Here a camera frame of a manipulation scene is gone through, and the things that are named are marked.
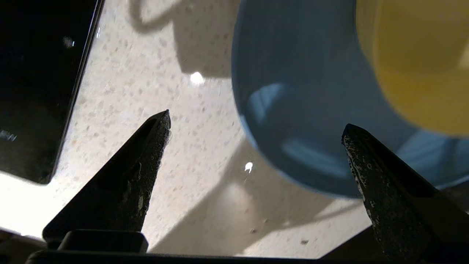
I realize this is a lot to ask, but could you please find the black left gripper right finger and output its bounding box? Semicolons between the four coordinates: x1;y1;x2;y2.
341;124;469;262

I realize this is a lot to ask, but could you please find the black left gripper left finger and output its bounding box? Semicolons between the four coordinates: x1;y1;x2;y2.
42;109;172;253

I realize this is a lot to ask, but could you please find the yellow plastic bowl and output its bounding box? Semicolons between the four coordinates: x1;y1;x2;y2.
355;0;469;137

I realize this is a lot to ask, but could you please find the black induction cooktop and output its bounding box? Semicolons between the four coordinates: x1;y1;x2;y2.
0;0;105;185

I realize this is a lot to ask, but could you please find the light blue plate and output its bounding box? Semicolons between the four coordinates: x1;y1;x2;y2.
231;0;469;199

